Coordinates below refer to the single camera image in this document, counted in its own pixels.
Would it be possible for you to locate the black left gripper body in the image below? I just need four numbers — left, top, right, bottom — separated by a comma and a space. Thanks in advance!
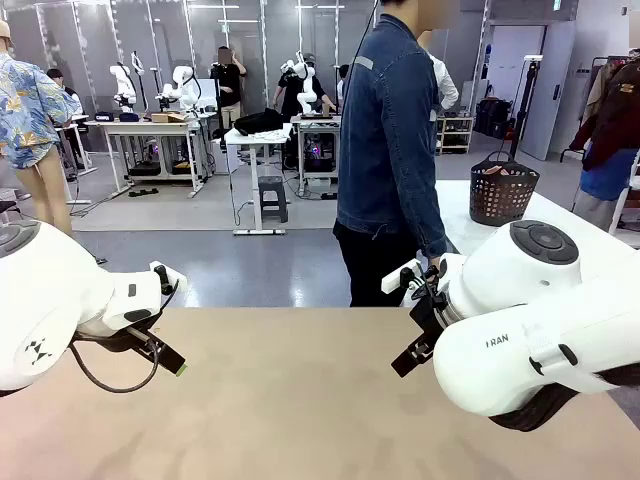
72, 319, 163, 353

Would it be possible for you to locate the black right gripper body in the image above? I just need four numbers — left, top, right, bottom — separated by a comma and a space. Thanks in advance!
409, 292, 449, 347

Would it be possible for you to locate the dark perforated plastic laundry basket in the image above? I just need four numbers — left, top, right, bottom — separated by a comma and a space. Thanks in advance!
469, 151, 542, 228

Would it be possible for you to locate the person's right forearm denim sleeve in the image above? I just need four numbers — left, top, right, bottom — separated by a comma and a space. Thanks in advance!
398, 164, 450, 259

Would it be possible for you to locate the large white table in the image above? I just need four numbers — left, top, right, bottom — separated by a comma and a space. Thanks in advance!
433, 178, 640, 266

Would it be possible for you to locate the black metal chair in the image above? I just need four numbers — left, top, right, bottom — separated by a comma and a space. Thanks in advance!
0, 186, 32, 224

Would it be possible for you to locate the person in denim jacket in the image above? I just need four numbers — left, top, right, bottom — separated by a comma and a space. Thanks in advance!
333, 0, 462, 309

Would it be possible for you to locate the wooden shelf unit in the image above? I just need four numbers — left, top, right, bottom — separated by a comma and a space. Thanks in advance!
435, 115, 476, 156

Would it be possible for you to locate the grey plastic stool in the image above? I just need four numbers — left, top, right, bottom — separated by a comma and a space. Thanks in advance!
256, 175, 291, 225

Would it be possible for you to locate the black suitcase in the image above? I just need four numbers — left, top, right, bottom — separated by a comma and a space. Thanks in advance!
474, 97, 514, 139

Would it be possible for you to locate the long white workbench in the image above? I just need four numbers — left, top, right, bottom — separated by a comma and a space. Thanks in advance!
83, 116, 209, 200

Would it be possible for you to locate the blue hanging garment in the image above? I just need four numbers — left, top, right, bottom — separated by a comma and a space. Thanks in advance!
578, 145, 640, 202

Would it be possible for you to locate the white desk with computer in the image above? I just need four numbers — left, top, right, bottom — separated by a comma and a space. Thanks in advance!
289, 113, 343, 199

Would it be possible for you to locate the white standing desk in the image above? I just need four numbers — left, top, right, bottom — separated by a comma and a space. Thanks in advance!
223, 124, 294, 237

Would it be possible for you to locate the person in white shirt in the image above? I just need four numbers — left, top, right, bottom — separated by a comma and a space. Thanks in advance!
426, 30, 461, 156

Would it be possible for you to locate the black tripod stand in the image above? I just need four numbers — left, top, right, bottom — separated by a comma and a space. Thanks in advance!
506, 54, 545, 163

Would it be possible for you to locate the mannequin in floral shirt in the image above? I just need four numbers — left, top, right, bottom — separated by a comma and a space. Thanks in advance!
0, 19, 84, 237

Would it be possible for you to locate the black bag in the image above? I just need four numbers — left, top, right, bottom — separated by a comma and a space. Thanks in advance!
233, 107, 285, 138

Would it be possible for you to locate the seated person in dark top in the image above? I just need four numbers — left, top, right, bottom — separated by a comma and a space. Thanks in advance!
46, 67, 87, 174

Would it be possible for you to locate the grey door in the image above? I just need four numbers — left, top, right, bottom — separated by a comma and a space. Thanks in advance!
518, 21, 578, 162

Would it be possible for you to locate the person in black with cap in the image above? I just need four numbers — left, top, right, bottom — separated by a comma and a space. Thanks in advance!
272, 52, 330, 122

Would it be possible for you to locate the dark maroon hanging jacket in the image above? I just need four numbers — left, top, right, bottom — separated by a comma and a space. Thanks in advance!
568, 58, 640, 174

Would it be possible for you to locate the person in black t-shirt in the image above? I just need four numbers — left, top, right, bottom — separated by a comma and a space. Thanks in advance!
209, 45, 248, 131

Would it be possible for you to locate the beige hanging coat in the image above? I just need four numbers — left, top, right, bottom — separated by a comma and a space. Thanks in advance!
581, 61, 620, 127

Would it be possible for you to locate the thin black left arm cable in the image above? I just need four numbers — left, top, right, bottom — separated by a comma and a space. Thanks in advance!
68, 341, 162, 395

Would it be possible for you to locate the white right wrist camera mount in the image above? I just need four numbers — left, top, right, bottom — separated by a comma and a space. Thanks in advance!
380, 258, 441, 301

